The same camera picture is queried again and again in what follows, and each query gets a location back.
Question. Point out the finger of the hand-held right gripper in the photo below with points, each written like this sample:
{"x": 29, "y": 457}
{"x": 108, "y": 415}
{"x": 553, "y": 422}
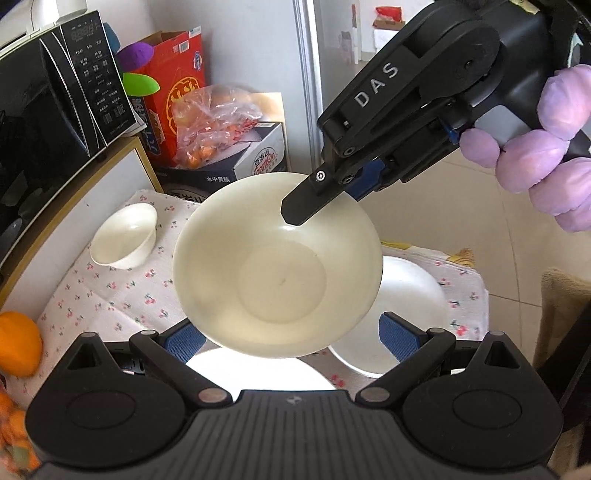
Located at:
{"x": 367, "y": 182}
{"x": 369, "y": 97}

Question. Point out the plastic bag of oranges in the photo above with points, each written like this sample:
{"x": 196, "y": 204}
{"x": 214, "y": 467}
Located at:
{"x": 207, "y": 124}

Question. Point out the dark cardboard box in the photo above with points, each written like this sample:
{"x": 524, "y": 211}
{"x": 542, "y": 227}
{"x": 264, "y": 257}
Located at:
{"x": 240, "y": 161}

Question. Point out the yellow cloth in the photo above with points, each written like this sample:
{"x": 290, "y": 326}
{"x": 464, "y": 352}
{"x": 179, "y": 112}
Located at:
{"x": 461, "y": 257}

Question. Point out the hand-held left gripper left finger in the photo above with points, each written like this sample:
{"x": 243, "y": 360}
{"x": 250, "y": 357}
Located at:
{"x": 184, "y": 340}

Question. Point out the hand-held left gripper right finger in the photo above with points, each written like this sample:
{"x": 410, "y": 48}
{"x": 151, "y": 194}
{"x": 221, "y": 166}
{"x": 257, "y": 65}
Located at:
{"x": 398, "y": 334}

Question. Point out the beige cardboard sheet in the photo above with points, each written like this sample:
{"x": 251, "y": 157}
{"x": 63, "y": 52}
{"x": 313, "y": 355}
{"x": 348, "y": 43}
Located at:
{"x": 272, "y": 108}

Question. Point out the white plate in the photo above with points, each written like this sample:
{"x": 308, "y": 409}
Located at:
{"x": 411, "y": 300}

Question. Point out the person's right hand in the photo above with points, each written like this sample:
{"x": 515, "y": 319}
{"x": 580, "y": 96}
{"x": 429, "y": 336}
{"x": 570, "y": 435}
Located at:
{"x": 531, "y": 161}

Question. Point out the cherry print tablecloth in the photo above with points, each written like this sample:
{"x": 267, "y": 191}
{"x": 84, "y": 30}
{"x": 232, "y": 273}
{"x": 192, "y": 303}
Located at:
{"x": 92, "y": 300}

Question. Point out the large orange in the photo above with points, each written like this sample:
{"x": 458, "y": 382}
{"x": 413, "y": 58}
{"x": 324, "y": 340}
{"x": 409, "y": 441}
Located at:
{"x": 18, "y": 344}

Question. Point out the purple and green plush toy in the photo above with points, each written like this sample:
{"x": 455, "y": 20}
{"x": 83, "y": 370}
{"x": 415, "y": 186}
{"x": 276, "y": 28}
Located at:
{"x": 136, "y": 55}

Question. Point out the black microwave oven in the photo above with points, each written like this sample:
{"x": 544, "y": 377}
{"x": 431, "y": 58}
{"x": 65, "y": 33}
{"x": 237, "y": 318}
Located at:
{"x": 46, "y": 115}

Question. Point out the large cream bowl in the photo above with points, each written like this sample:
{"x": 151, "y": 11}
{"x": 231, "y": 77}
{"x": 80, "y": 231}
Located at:
{"x": 277, "y": 286}

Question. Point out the small cream bowl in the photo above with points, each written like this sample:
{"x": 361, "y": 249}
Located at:
{"x": 122, "y": 235}

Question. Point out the grey refrigerator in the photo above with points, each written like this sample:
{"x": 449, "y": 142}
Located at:
{"x": 308, "y": 69}

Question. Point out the red carton box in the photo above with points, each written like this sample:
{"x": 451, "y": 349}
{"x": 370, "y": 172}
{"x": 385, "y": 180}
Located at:
{"x": 175, "y": 60}

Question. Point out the small white bowl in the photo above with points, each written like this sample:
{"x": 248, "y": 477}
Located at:
{"x": 258, "y": 374}

